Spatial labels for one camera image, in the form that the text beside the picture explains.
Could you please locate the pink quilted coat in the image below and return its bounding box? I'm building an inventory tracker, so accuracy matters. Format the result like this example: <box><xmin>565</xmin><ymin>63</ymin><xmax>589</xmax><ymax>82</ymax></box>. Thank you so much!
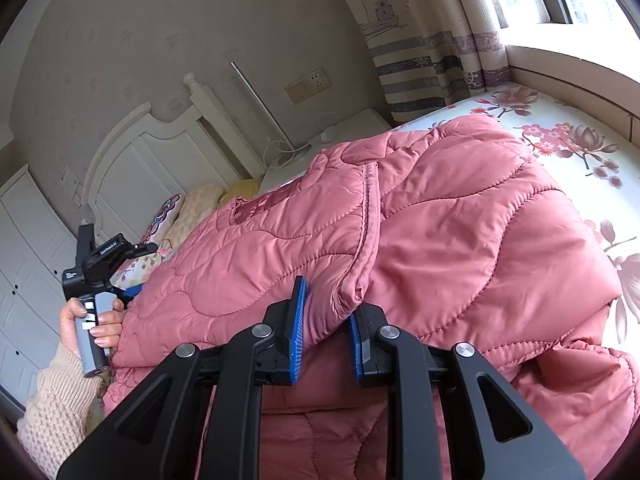
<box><xmin>104</xmin><ymin>116</ymin><xmax>639</xmax><ymax>479</ymax></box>

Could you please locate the cream knit sleeve forearm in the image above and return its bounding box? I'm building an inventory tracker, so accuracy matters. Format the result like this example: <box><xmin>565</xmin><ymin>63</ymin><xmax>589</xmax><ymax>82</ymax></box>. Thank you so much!
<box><xmin>17</xmin><ymin>344</ymin><xmax>102</xmax><ymax>479</ymax></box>

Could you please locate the person's left hand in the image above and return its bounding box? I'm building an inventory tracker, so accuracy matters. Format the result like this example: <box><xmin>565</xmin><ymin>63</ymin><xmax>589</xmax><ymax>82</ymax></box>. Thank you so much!
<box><xmin>58</xmin><ymin>296</ymin><xmax>126</xmax><ymax>361</ymax></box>

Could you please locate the white wardrobe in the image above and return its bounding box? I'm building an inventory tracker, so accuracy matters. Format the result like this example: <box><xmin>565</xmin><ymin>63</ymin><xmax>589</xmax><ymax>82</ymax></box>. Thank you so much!
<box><xmin>0</xmin><ymin>166</ymin><xmax>76</xmax><ymax>410</ymax></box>

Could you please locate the colourful patterned pillow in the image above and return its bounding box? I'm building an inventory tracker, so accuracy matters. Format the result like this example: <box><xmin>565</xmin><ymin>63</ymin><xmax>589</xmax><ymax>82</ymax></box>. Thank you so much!
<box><xmin>140</xmin><ymin>194</ymin><xmax>184</xmax><ymax>246</ymax></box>

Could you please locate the cream textured pillow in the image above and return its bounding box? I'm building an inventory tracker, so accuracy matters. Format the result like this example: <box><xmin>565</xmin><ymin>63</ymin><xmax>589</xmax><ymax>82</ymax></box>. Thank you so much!
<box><xmin>158</xmin><ymin>183</ymin><xmax>224</xmax><ymax>259</ymax></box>

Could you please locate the white wooden headboard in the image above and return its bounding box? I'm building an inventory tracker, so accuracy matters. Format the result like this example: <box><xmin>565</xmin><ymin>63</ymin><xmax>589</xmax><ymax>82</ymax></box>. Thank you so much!
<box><xmin>82</xmin><ymin>73</ymin><xmax>266</xmax><ymax>242</ymax></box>

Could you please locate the yellow pillow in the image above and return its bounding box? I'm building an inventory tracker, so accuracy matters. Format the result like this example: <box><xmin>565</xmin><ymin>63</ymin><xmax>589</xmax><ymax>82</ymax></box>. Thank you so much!
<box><xmin>218</xmin><ymin>179</ymin><xmax>259</xmax><ymax>207</ymax></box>

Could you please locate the slim desk lamp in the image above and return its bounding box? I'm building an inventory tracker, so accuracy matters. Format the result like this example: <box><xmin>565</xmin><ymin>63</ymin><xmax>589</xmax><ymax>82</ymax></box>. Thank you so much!
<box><xmin>230</xmin><ymin>61</ymin><xmax>311</xmax><ymax>168</ymax></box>

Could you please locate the small white round object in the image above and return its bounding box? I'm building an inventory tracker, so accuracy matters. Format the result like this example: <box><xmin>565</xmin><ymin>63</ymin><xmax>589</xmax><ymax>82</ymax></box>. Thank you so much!
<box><xmin>320</xmin><ymin>126</ymin><xmax>338</xmax><ymax>143</ymax></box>

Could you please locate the white nightstand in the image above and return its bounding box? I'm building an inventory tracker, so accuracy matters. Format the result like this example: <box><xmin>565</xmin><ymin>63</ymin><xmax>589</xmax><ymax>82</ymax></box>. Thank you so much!
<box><xmin>257</xmin><ymin>108</ymin><xmax>390</xmax><ymax>195</ymax></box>

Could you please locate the floral bed sheet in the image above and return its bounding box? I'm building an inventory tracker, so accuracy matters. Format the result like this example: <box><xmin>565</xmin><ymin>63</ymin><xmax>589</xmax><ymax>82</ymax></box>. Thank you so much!
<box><xmin>106</xmin><ymin>81</ymin><xmax>640</xmax><ymax>351</ymax></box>

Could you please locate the beige window sill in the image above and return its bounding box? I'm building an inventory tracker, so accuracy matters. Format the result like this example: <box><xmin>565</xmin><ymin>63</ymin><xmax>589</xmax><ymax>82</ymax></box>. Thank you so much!
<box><xmin>501</xmin><ymin>24</ymin><xmax>639</xmax><ymax>145</ymax></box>

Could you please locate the patterned curtain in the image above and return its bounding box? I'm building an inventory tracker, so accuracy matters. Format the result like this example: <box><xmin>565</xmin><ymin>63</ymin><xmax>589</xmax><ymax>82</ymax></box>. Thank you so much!
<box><xmin>345</xmin><ymin>0</ymin><xmax>510</xmax><ymax>124</ymax></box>

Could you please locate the white wall switch panel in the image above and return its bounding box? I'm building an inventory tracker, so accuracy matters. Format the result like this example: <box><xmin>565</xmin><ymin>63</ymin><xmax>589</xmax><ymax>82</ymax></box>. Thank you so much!
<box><xmin>60</xmin><ymin>166</ymin><xmax>82</xmax><ymax>208</ymax></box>

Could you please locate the beige wall socket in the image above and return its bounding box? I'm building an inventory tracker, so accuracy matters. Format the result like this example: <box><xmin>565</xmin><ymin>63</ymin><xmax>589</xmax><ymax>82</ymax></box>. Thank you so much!
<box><xmin>284</xmin><ymin>68</ymin><xmax>332</xmax><ymax>104</ymax></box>

